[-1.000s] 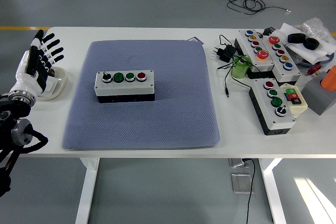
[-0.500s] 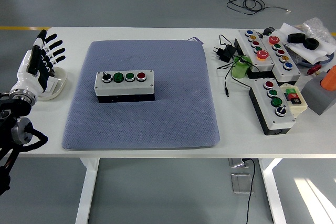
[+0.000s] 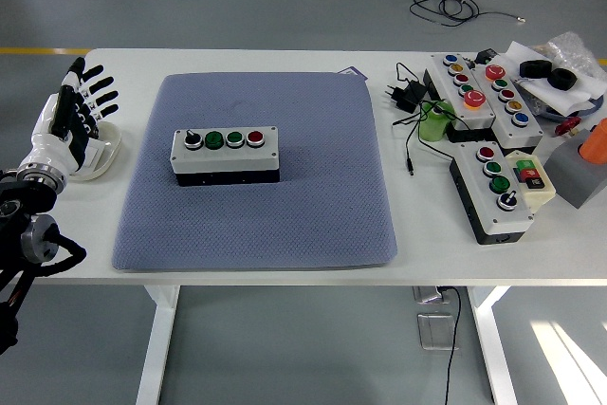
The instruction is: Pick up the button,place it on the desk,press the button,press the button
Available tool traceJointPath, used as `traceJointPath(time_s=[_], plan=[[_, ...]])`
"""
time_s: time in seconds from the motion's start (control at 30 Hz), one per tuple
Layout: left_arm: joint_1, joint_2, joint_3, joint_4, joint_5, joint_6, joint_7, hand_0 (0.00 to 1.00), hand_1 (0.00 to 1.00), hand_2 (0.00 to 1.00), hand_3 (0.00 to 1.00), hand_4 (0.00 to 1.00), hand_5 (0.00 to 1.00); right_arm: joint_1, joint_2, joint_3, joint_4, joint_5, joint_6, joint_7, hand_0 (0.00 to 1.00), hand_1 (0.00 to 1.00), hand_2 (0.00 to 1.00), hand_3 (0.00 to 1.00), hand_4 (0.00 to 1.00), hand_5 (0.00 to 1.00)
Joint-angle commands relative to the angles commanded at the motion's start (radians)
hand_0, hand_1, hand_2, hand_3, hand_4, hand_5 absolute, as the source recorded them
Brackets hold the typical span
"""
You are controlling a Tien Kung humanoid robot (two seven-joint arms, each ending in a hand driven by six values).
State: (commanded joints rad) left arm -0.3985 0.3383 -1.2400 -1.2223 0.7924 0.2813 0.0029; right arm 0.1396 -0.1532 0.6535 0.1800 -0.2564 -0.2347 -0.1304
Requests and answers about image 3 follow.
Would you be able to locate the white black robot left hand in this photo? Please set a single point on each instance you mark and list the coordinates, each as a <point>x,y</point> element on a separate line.
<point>49,139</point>

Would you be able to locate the white oval dish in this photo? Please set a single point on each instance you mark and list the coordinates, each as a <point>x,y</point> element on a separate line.
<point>111,149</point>

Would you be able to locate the cream switch green red keys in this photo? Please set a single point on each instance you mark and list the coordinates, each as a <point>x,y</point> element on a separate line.
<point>531,175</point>

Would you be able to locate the white table leg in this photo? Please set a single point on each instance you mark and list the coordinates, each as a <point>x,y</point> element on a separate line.
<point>495,362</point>
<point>154,357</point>

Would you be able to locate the orange cylinder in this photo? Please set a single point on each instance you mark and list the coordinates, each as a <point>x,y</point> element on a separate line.
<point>595,149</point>

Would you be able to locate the grey block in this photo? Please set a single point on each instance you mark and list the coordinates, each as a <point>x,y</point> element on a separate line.
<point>569,177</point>

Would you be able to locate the white foam sheet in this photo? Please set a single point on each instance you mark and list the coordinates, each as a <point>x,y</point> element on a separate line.
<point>564,100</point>

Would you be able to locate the green plastic bottle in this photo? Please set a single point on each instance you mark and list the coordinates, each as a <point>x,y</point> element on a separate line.
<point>429,130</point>

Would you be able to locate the white wall switch plate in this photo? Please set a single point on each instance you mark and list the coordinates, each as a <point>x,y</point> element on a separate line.
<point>98,154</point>

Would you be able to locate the four-button white control box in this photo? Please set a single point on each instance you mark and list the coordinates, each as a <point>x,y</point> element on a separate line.
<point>215,139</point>
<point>499,184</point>

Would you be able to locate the clear bubble wrap bag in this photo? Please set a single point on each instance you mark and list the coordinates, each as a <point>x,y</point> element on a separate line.
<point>574,51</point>

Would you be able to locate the purple edged card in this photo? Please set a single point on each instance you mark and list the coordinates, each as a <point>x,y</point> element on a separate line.
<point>353,71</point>

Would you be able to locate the five-button box yellow-ringed stop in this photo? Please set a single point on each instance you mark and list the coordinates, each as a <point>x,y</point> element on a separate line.
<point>474,98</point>

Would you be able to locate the small black device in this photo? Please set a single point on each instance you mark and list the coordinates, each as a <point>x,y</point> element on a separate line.
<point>486,55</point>

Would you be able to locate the grey-blue honeycomb mat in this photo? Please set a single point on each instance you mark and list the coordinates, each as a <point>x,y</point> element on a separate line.
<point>294,220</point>

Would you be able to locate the grey floor socket plate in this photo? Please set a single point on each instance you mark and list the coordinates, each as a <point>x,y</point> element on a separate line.
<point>436,331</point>

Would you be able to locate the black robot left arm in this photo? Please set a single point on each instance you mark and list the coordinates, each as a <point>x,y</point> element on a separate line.
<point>23,196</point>

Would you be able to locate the black power adapter plug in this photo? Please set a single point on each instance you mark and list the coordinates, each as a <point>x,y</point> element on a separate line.
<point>408,97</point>

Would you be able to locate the grey floor socket box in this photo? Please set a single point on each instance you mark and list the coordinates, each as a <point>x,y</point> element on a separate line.
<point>427,295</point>

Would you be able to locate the blue round plate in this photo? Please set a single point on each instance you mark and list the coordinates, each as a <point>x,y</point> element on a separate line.
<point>557,113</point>

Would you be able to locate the five-button box plain red stop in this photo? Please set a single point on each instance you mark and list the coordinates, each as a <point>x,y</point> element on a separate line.
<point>495,72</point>

